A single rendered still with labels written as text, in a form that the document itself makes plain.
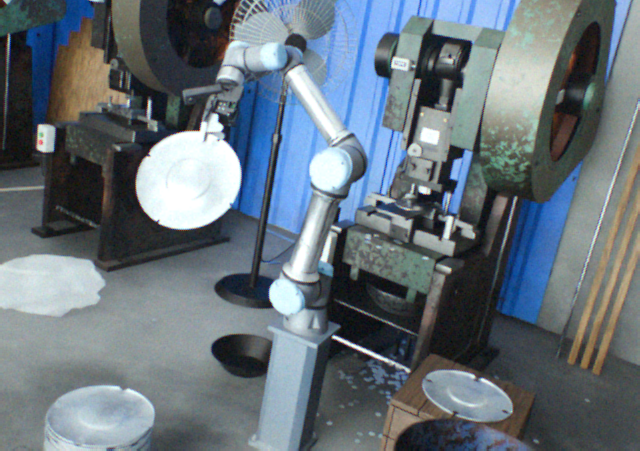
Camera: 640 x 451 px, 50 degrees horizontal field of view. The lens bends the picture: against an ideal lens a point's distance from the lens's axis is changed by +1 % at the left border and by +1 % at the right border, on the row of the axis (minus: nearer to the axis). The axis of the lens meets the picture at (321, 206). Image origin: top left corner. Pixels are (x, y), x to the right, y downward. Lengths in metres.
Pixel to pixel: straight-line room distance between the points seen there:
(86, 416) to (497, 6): 2.87
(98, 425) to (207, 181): 0.74
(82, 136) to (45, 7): 1.48
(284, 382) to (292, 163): 2.42
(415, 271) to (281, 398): 0.72
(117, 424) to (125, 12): 1.86
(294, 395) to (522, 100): 1.20
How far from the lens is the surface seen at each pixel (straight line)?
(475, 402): 2.31
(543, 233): 3.88
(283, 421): 2.39
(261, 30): 3.18
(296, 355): 2.26
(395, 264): 2.67
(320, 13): 3.18
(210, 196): 1.88
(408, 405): 2.20
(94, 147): 3.73
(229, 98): 1.98
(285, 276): 2.06
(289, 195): 4.55
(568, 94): 2.56
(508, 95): 2.26
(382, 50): 2.80
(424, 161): 2.69
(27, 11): 4.99
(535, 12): 2.33
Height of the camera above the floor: 1.45
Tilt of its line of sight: 16 degrees down
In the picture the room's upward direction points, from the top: 10 degrees clockwise
